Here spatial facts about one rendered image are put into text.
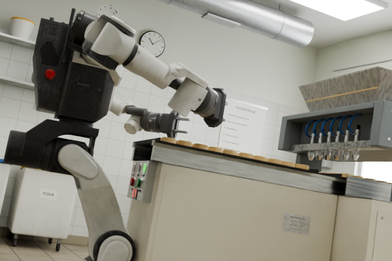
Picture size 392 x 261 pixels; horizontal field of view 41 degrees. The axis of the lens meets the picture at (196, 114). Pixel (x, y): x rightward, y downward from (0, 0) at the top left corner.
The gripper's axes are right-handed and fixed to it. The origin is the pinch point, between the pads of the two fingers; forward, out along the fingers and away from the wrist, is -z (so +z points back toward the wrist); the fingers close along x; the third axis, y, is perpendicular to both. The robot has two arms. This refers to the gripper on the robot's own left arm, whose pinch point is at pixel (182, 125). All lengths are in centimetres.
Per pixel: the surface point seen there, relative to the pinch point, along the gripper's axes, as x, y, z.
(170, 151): -15, -44, -21
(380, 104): 14, -9, -80
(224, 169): -17.7, -29.2, -34.9
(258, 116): 82, 439, 129
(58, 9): 143, 225, 296
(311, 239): -37, -3, -62
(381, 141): 1, -10, -82
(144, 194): -31, -44, -15
